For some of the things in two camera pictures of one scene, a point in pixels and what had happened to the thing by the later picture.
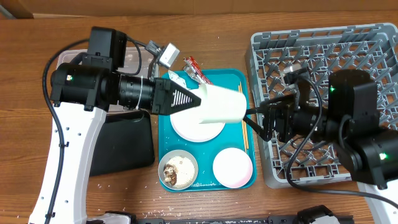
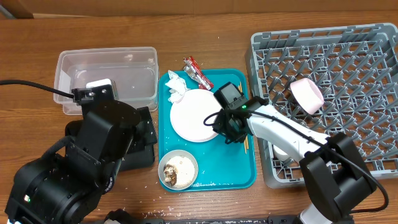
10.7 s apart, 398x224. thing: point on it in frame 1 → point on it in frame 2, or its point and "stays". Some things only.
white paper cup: x=217 y=105 → x=281 y=155
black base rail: x=249 y=219 stays
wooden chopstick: x=245 y=127 stays
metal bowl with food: x=178 y=170 stays
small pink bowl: x=232 y=167 → x=306 y=94
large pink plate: x=186 y=125 stays
